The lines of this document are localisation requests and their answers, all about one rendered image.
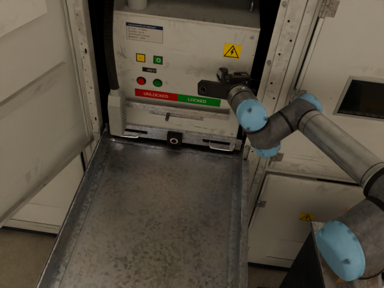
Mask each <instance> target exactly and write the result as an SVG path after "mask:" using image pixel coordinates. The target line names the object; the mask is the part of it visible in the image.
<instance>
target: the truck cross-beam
mask: <svg viewBox="0 0 384 288"><path fill-rule="evenodd" d="M140 131H141V134H140V136H139V137H144V138H152V139H160V140H167V132H168V131H171V132H176V133H182V143H190V144H195V145H203V146H209V141H211V146H212V147H219V148H224V149H229V146H230V141H231V139H234V140H236V144H235V149H234V150H240V149H241V144H242V137H243V135H242V132H241V131H238V132H237V137H229V136H224V135H216V134H208V133H199V132H194V131H186V130H178V129H170V128H165V127H156V126H148V125H140V124H135V123H127V126H126V129H125V132H124V135H131V136H137V135H138V134H139V132H140Z"/></svg>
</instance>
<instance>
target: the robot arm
mask: <svg viewBox="0 0 384 288"><path fill-rule="evenodd" d="M242 74H246V75H247V76H245V75H242ZM216 76H217V82H215V81H208V80H203V79H202V80H201V81H199V82H198V95H201V96H205V97H212V98H218V99H225V100H227V101H228V104H229V105H230V107H231V109H232V111H233V112H234V114H235V116H236V117H237V120H238V122H239V124H240V125H241V126H242V128H243V130H244V131H245V133H246V135H247V137H248V139H249V141H250V143H251V146H252V147H253V148H254V150H255V152H256V153H257V155H258V156H260V157H263V158H268V157H272V156H274V155H276V154H277V153H278V151H279V150H280V148H281V143H280V141H281V140H283V139H284V138H286V137H287V136H289V135H290V134H292V133H293V132H295V131H296V130H299V131H300V132H301V133H302V134H303V135H304V136H306V137H307V138H308V139H309V140H310V141H311V142H312V143H313V144H315V145H316V147H318V148H319V149H320V150H321V151H322V152H323V153H325V154H326V155H327V156H328V157H329V158H330V159H331V160H332V161H333V162H334V163H336V164H337V165H338V166H339V167H340V168H341V169H342V170H343V171H344V172H345V173H346V174H348V175H349V176H350V177H351V178H352V179H353V180H355V181H356V183H357V184H359V185H360V186H361V187H362V188H363V194H364V196H365V197H366V198H365V199H364V200H362V201H360V202H359V203H358V204H356V205H354V206H353V207H351V208H350V209H348V210H347V211H345V212H344V213H342V214H341V215H339V216H338V217H336V218H335V219H333V220H331V221H328V222H326V223H325V224H324V226H323V227H322V228H320V229H319V230H318V231H317V233H316V236H315V239H316V243H317V246H318V248H319V250H320V251H321V254H322V256H323V258H324V259H325V261H326V262H327V264H328V265H329V266H330V268H331V269H332V271H333V272H335V273H336V275H337V276H339V277H340V278H341V279H343V280H344V283H343V286H342V288H384V161H383V160H381V159H380V158H379V157H377V156H376V155H375V154H374V153H372V152H371V151H370V150H368V149H367V148H366V147H364V146H363V145H362V144H361V143H359V142H358V141H357V140H355V139H354V138H353V137H352V136H350V135H349V134H348V133H347V132H345V131H344V130H342V129H341V128H340V127H339V126H337V125H336V124H335V123H334V122H332V121H331V120H329V119H328V118H327V117H326V116H324V115H323V114H322V111H323V109H322V105H321V103H320V102H319V100H317V99H316V97H315V96H314V95H312V94H310V93H306V94H304V95H303V96H301V97H299V98H296V99H295V100H294V101H293V102H292V103H290V104H288V105H287V106H285V107H284V108H282V109H280V110H279V111H278V112H276V113H274V114H273V115H271V116H270V117H267V112H266V109H265V107H264V105H263V104H261V103H260V101H259V100H258V99H257V98H256V96H255V92H256V89H255V88H250V80H251V77H250V76H249V75H248V73H247V72H236V71H235V70H228V69H227V68H225V67H221V68H219V69H218V71H217V74H216Z"/></svg>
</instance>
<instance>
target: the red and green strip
mask: <svg viewBox="0 0 384 288"><path fill-rule="evenodd" d="M135 96H139V97H148V98H156V99H164V100H170V101H178V102H186V103H194V104H200V105H208V106H216V107H220V104H221V99H213V98H205V97H196V96H191V95H183V94H174V93H166V92H161V91H152V90H144V89H136V88H135Z"/></svg>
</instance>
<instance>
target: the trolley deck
mask: <svg viewBox="0 0 384 288"><path fill-rule="evenodd" d="M98 144H99V140H98V142H97V144H96V147H95V149H94V151H93V153H92V156H91V158H90V160H89V163H88V165H87V168H86V170H85V172H84V174H83V177H82V179H81V181H80V184H79V186H78V188H77V191H76V193H75V196H74V198H73V200H72V202H71V205H70V207H69V209H68V211H67V214H66V216H65V218H64V221H63V223H62V226H61V228H60V230H59V233H58V235H57V237H56V239H55V242H54V244H53V246H52V249H51V251H50V254H49V256H48V258H47V260H46V263H45V265H44V267H43V270H42V272H41V274H40V276H39V279H38V282H37V284H36V286H35V288H37V287H38V284H39V282H40V280H41V278H42V275H43V272H44V270H45V268H46V265H47V263H48V261H49V259H50V256H51V254H52V252H53V249H54V247H55V244H56V242H57V240H58V237H59V235H60V233H61V230H62V228H63V226H64V224H65V221H66V218H67V216H68V214H69V212H70V209H71V207H72V205H73V202H74V200H75V198H76V195H77V193H78V190H79V188H80V186H81V183H82V181H83V179H84V176H85V174H86V172H87V169H88V167H89V164H90V162H91V160H92V158H93V155H94V153H95V150H96V148H97V146H98ZM232 161H233V159H230V158H221V157H214V156H209V155H200V154H193V153H185V152H180V151H172V150H164V149H156V148H151V147H143V146H135V145H127V144H122V143H114V145H113V148H112V150H111V153H110V156H109V158H108V160H107V164H106V166H105V169H104V171H103V174H102V176H101V179H100V182H99V184H98V187H97V190H96V192H95V195H94V198H93V200H92V203H91V205H90V208H89V210H88V213H87V216H86V218H85V221H84V223H83V226H82V229H81V232H80V234H79V237H78V239H77V242H76V244H75V247H74V250H73V253H72V255H71V257H70V260H69V263H68V265H67V268H66V271H65V273H64V276H63V278H62V281H61V284H60V286H59V288H225V283H226V263H227V243H228V232H229V212H230V192H231V172H232ZM248 214H249V161H243V200H242V242H241V285H240V288H247V260H248Z"/></svg>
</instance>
